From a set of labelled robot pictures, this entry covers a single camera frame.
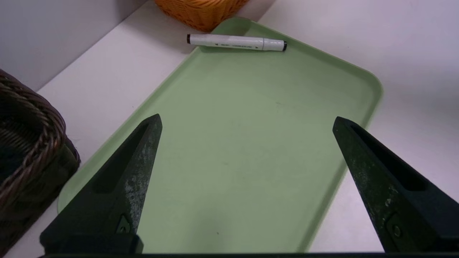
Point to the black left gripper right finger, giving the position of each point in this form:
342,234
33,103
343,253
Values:
394,200

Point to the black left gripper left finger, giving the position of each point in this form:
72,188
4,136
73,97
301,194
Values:
118,193

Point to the dark brown wicker basket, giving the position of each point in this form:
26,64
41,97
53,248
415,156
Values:
28,161

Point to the orange wicker basket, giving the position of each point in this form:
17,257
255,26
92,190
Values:
200,12

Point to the light green plastic tray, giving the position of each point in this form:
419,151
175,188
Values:
244,143

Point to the white marker pen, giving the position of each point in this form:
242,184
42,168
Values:
236,42

